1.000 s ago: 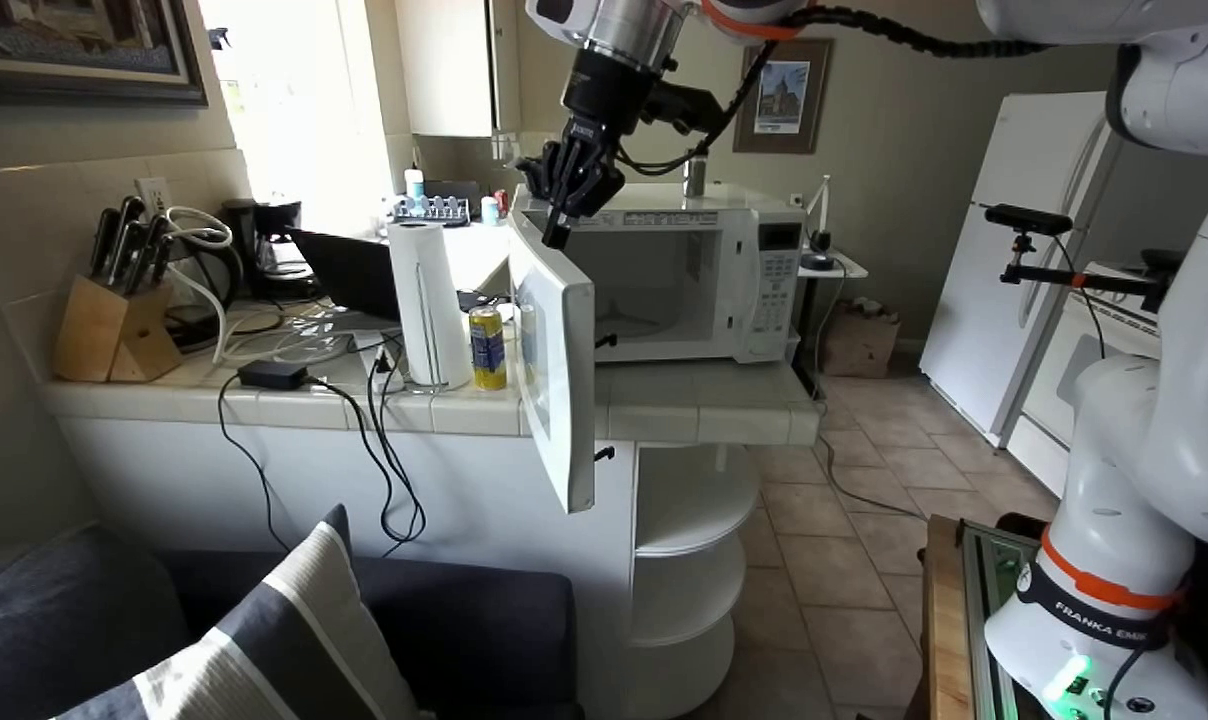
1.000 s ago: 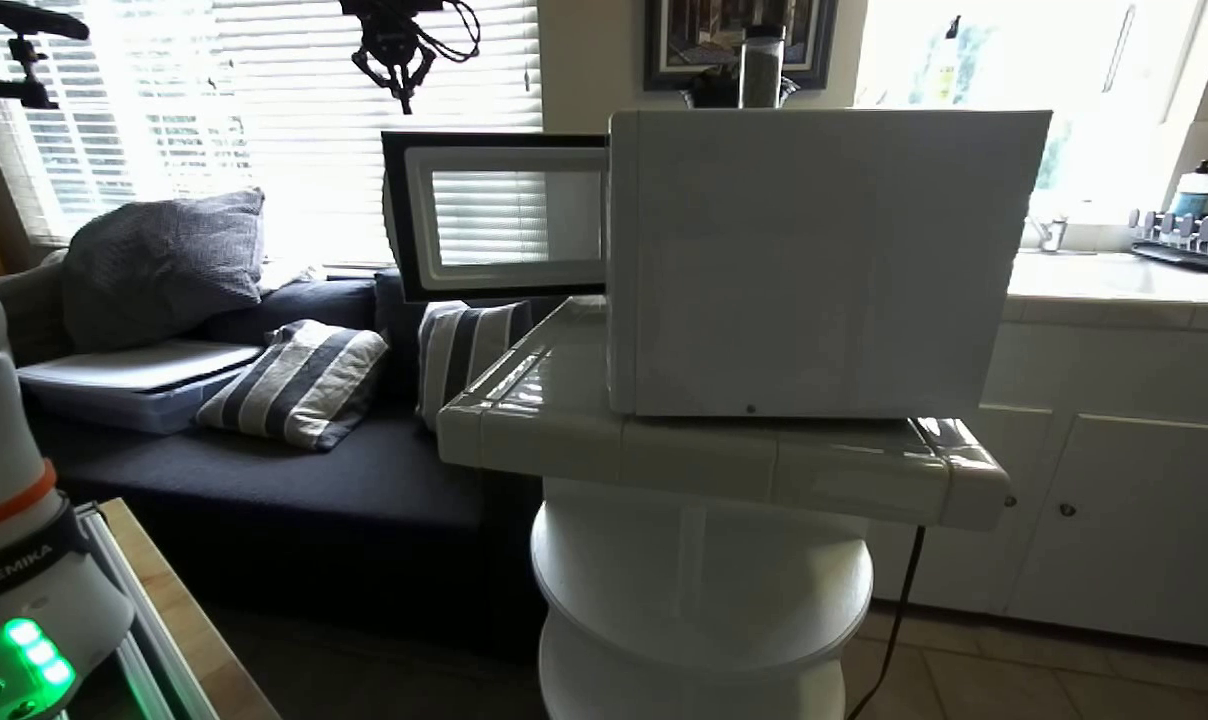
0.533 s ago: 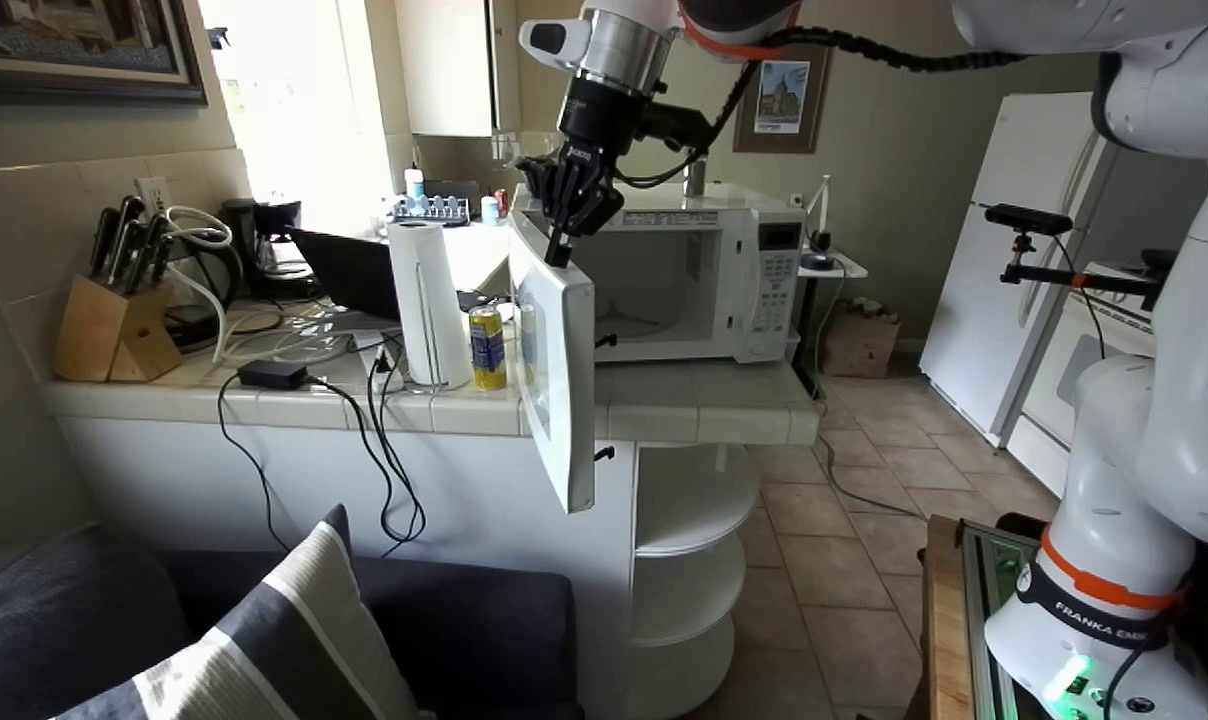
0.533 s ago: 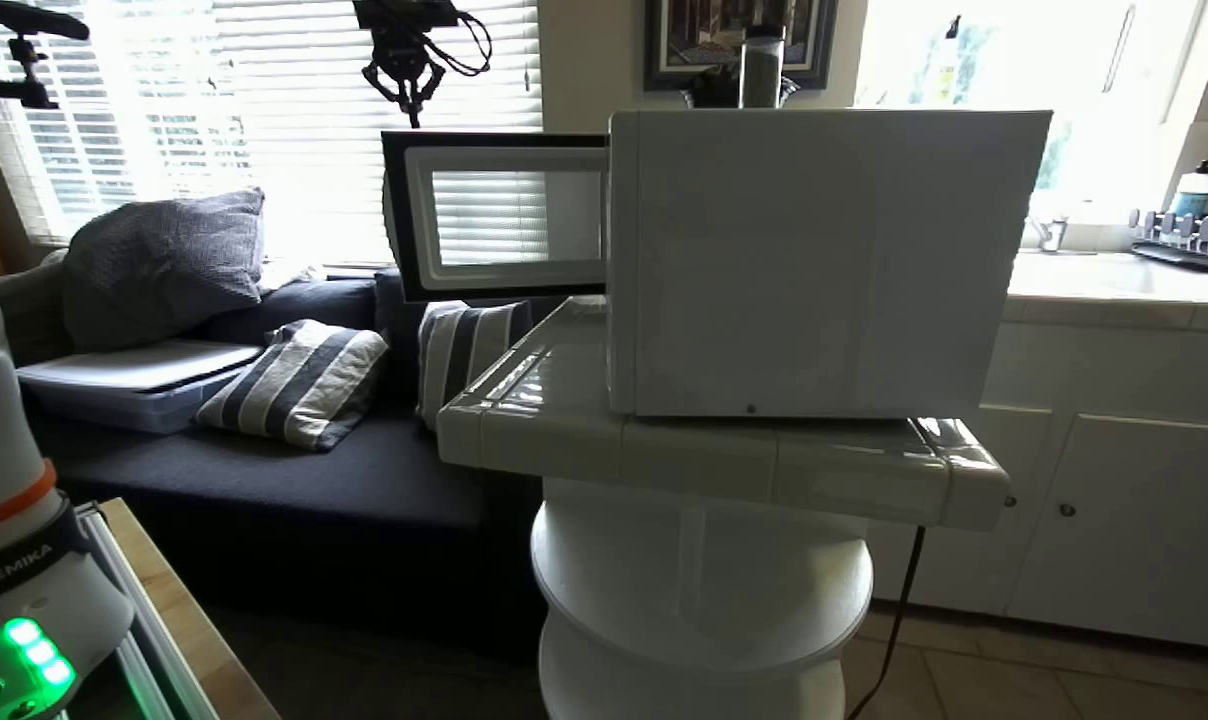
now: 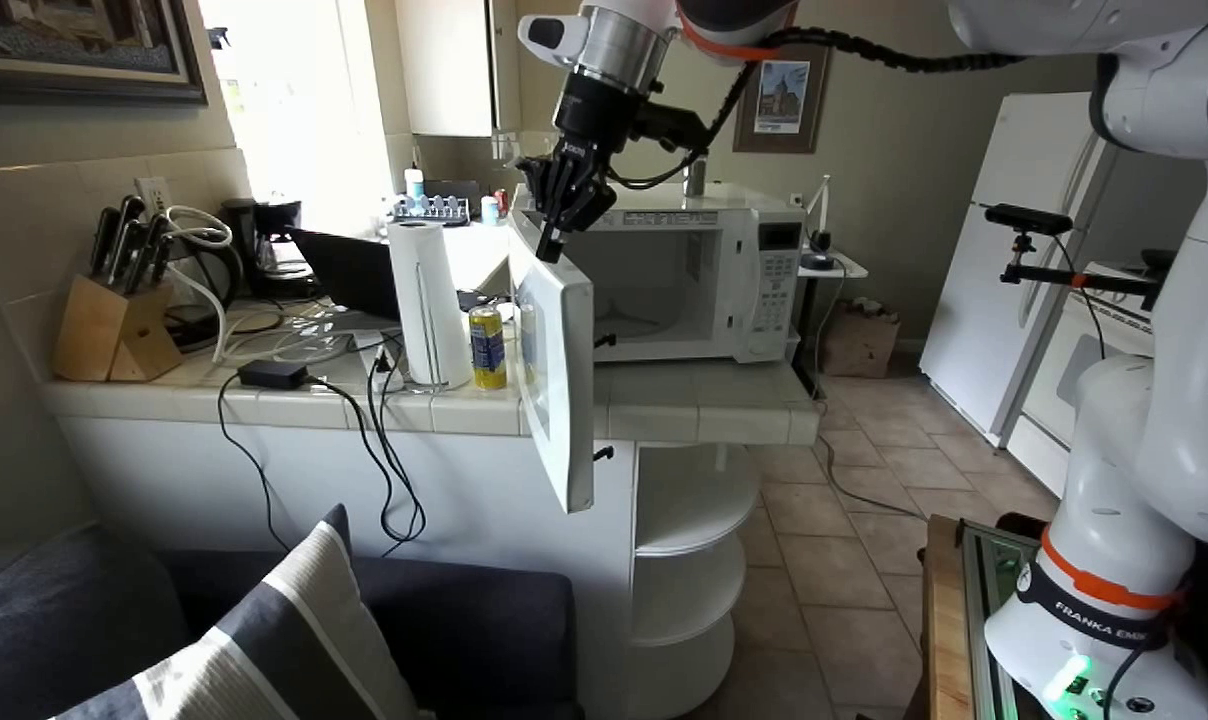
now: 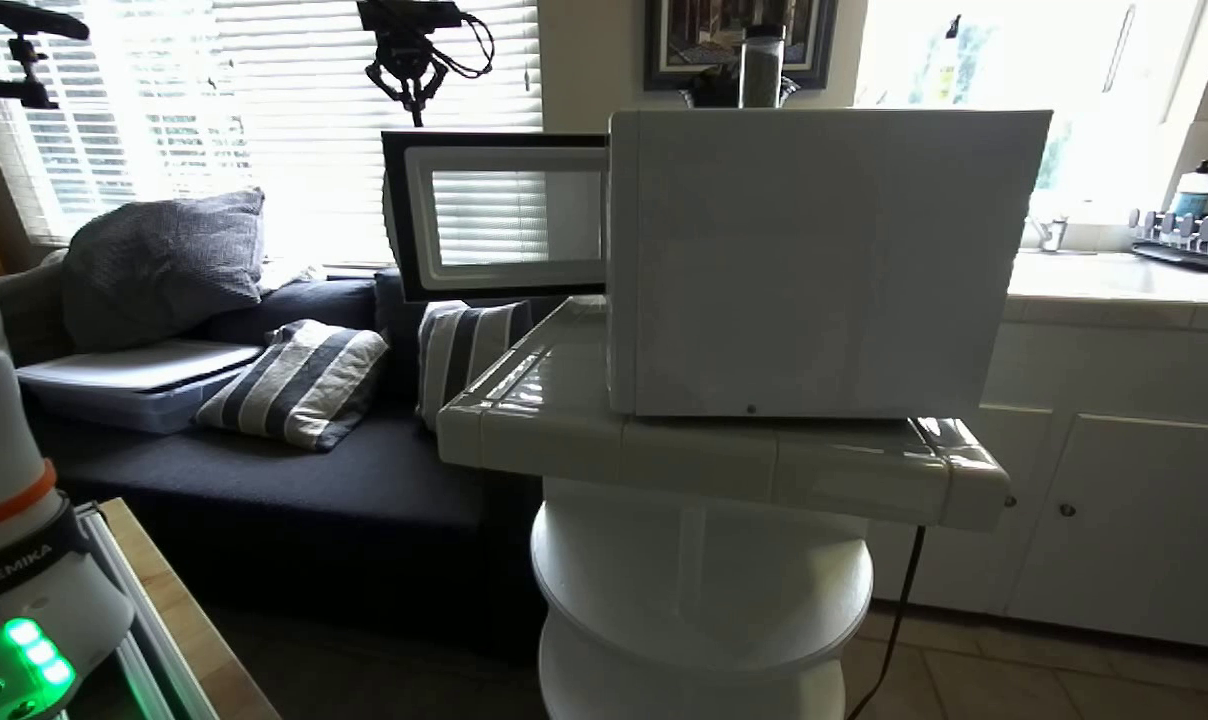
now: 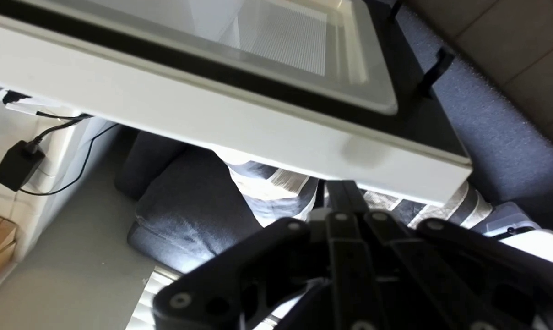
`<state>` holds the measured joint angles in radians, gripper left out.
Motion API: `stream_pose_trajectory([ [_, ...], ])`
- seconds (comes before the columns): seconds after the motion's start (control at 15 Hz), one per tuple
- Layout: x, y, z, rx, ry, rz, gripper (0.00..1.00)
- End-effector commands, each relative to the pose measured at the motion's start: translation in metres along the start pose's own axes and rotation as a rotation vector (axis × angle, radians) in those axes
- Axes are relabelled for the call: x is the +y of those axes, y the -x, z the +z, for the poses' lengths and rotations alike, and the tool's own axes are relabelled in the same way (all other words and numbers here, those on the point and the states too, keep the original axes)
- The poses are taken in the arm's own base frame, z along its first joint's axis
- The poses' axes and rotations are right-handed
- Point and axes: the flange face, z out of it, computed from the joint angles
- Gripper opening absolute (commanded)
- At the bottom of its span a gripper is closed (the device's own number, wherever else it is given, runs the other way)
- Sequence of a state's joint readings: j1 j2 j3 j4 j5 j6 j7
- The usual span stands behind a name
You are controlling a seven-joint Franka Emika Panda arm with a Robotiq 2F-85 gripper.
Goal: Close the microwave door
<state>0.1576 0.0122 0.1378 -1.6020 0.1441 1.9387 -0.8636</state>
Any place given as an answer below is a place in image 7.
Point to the small striped pillow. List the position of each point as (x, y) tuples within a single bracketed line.
[(276, 194)]

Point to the large striped pillow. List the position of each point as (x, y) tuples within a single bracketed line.
[(465, 212)]

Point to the grey blue plain pillow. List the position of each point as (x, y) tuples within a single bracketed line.
[(190, 214)]

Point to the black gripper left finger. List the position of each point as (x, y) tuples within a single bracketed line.
[(251, 269)]

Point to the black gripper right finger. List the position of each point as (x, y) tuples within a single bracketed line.
[(483, 269)]

